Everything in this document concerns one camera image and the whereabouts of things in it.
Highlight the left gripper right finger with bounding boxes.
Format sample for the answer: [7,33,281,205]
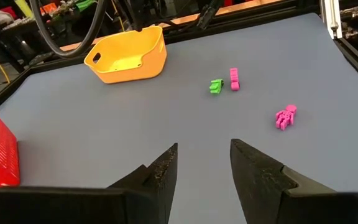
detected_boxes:
[229,138,336,224]

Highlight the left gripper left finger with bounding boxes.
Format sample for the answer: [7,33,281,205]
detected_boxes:
[106,142,179,224]

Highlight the pink skeleton figurine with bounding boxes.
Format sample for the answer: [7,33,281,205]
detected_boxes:
[274,104,298,131]

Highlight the green toy block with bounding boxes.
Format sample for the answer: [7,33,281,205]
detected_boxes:
[209,78,225,95]

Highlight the pink toy block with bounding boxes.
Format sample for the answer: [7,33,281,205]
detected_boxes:
[229,67,241,91]

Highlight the red slotted basket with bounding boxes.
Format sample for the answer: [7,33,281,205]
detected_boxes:
[0,111,21,194]

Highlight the green plastic part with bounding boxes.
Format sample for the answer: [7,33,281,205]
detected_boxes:
[75,0,98,12]

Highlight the orange plastic part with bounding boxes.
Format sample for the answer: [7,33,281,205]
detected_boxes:
[40,2,58,15]

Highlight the mustard yellow handled bin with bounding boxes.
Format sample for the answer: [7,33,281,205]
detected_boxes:
[83,25,168,85]

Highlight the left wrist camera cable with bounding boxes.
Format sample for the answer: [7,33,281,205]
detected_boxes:
[29,0,109,59]

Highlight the silver aluminium bracket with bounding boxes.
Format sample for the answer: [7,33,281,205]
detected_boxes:
[319,0,344,40]

